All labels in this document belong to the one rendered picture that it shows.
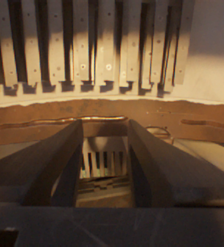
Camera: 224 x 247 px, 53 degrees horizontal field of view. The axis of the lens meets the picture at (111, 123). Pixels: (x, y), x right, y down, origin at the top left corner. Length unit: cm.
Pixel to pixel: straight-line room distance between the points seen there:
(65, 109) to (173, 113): 13
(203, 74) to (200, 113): 5
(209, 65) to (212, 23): 5
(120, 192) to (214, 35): 136
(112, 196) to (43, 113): 133
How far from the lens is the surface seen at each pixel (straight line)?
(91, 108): 26
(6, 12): 24
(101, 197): 157
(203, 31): 29
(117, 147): 69
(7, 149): 42
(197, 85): 28
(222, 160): 32
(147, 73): 23
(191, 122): 28
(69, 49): 25
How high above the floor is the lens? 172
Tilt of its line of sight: 84 degrees down
